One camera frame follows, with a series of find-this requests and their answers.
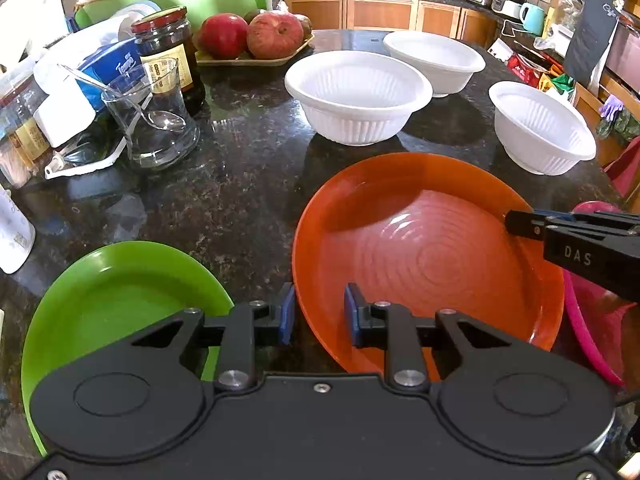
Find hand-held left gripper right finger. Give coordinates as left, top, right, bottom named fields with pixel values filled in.
left=344, top=282, right=521, bottom=394

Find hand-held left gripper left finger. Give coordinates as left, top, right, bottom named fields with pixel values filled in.
left=120, top=282, right=297, bottom=394

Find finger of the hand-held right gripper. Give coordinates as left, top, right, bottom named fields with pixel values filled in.
left=542, top=211, right=640, bottom=235
left=505, top=209, right=551, bottom=242

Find orange plate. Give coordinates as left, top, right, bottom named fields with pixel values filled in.
left=292, top=152, right=566, bottom=376

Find white ribbed plastic bowl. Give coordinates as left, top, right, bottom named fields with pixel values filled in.
left=382, top=30, right=487, bottom=98
left=284, top=51, right=434, bottom=147
left=488, top=81, right=597, bottom=176

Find stack of grey plates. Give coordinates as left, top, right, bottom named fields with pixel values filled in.
left=117, top=0, right=163, bottom=25

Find pink plastic basin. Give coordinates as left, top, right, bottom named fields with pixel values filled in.
left=562, top=201, right=640, bottom=388

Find dark red cloth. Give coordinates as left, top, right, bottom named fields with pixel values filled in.
left=603, top=135, right=640, bottom=199

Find purple glove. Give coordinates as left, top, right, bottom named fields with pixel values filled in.
left=598, top=95, right=626, bottom=121

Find red snack packets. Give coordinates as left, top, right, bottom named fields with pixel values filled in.
left=506, top=52, right=551, bottom=86

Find green plate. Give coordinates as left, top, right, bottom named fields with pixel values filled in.
left=21, top=241, right=236, bottom=456

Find pink appliance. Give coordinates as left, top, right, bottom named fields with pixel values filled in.
left=605, top=15, right=640, bottom=79

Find black apron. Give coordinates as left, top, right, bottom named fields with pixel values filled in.
left=564, top=0, right=630, bottom=88

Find glass measuring cup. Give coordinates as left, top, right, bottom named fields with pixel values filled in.
left=101, top=57, right=201, bottom=170

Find mint green mug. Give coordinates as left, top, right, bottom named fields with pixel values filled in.
left=519, top=2, right=546, bottom=36

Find metal spoon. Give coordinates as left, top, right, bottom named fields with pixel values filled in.
left=57, top=64, right=187, bottom=133

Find wooden kitchen cabinets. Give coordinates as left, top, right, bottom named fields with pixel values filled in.
left=282, top=0, right=497, bottom=49

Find beige fruit tray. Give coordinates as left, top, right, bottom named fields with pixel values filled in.
left=194, top=35, right=316, bottom=67

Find pale red apple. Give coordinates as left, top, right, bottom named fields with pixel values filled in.
left=246, top=10, right=304, bottom=59

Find dark red apple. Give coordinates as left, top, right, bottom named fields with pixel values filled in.
left=200, top=14, right=249, bottom=59

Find white bottle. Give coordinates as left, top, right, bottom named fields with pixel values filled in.
left=0, top=185, right=37, bottom=275

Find white box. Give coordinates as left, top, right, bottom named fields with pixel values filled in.
left=36, top=82, right=96, bottom=149

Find dark jar with red lid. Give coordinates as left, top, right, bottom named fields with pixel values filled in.
left=131, top=6, right=206, bottom=111

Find blue tissue pack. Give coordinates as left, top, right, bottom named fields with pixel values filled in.
left=77, top=42, right=147, bottom=111

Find clear container with yellow label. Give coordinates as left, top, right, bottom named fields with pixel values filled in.
left=0, top=55, right=54, bottom=189

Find white plastic bag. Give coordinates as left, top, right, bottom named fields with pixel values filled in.
left=32, top=12, right=136, bottom=88

